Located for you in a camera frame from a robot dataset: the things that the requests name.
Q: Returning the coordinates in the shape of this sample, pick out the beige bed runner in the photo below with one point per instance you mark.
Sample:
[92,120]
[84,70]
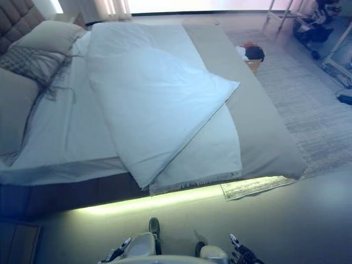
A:
[255,132]

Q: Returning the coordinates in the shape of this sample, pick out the white metal stand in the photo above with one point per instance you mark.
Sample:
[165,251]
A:
[283,12]

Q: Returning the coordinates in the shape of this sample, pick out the white garment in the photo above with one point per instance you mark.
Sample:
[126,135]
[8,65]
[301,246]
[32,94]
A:
[241,52]

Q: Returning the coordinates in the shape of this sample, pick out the light curtain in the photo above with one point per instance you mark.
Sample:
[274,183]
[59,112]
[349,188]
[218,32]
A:
[110,6]

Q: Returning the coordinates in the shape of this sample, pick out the grey patterned rug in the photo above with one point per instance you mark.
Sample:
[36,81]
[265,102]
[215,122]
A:
[302,110]

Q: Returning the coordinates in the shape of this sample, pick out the wicker laundry basket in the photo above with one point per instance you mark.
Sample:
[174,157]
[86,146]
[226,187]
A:
[254,67]

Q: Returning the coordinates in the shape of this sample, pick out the black wheeled machine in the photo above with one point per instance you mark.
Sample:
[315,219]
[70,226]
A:
[312,28]

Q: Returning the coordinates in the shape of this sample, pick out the black garment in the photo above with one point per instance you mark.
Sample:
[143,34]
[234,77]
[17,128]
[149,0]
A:
[254,52]

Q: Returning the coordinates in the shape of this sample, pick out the small beige pillow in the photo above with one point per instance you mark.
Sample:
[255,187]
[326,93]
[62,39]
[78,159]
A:
[49,35]

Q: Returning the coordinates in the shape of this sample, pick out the white bed sheet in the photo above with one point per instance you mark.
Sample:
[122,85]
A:
[71,132]

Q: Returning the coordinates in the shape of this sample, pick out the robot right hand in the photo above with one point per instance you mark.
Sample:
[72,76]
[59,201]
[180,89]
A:
[242,251]

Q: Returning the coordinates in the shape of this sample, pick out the brown tufted headboard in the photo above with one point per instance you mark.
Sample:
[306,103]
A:
[16,19]

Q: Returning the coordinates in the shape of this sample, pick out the white duvet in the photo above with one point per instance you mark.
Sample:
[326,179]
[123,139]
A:
[154,104]

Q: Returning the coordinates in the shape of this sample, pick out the large beige pillow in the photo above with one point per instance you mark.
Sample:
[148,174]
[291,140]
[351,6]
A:
[15,110]

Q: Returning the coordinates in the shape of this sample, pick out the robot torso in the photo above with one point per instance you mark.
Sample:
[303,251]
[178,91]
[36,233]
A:
[176,259]

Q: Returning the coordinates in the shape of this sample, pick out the red garment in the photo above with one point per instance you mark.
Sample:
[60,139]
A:
[248,44]

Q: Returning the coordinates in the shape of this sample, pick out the white frame rack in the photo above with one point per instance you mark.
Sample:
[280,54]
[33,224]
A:
[339,59]

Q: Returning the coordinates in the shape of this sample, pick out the dark bed base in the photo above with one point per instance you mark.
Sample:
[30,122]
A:
[68,193]

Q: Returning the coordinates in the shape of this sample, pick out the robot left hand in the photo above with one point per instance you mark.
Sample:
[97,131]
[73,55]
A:
[121,248]

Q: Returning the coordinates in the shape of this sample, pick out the patterned fringed throw pillow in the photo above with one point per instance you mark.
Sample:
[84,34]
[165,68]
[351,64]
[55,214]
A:
[30,61]

